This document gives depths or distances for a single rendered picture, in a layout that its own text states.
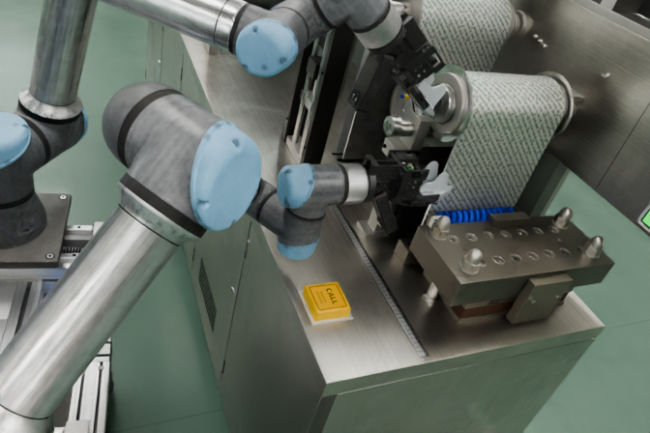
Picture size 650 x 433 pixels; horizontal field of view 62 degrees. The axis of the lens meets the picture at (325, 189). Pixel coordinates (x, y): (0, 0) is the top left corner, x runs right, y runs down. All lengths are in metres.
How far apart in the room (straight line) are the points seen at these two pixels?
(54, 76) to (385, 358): 0.80
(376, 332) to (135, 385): 1.13
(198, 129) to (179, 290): 1.67
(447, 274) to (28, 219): 0.82
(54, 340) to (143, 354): 1.41
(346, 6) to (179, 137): 0.36
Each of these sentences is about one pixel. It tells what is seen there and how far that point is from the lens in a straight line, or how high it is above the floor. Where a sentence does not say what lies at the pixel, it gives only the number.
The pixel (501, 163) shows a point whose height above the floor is 1.15.
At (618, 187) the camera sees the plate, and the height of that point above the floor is 1.18.
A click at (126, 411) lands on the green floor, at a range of 1.94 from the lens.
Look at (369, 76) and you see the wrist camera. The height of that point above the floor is 1.30.
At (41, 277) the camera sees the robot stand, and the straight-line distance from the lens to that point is 1.30.
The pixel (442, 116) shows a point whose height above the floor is 1.24.
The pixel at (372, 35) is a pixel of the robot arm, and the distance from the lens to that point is 0.89.
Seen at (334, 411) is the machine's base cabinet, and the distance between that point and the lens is 1.03.
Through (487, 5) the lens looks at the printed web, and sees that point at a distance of 1.29.
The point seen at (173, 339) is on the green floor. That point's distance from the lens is 2.10.
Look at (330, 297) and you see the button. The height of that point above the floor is 0.92.
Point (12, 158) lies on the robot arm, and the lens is 1.14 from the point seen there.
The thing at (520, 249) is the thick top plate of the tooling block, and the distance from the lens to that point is 1.17.
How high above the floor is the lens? 1.65
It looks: 34 degrees down
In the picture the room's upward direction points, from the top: 16 degrees clockwise
